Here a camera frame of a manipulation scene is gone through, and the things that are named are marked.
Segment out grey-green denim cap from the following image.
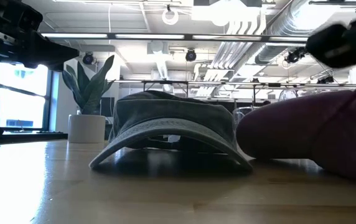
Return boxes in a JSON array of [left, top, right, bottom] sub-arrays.
[[88, 90, 254, 172]]

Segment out white ring lamp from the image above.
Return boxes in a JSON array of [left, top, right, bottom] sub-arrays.
[[161, 7, 180, 26]]

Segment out long ceiling light bar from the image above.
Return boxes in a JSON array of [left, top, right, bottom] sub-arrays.
[[40, 32, 310, 44]]

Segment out green snake plant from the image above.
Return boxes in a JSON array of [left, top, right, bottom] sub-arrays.
[[61, 54, 116, 116]]

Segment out maroon cap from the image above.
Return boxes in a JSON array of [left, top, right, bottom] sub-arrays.
[[235, 72, 356, 184]]

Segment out black ceiling camera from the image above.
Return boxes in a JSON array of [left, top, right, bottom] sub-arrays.
[[185, 49, 197, 63], [317, 75, 335, 85], [284, 46, 309, 65], [82, 52, 95, 65]]

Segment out white ceiling pipes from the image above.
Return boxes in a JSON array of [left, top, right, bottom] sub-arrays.
[[210, 12, 268, 70]]

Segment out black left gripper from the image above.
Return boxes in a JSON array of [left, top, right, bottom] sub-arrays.
[[0, 0, 80, 72]]

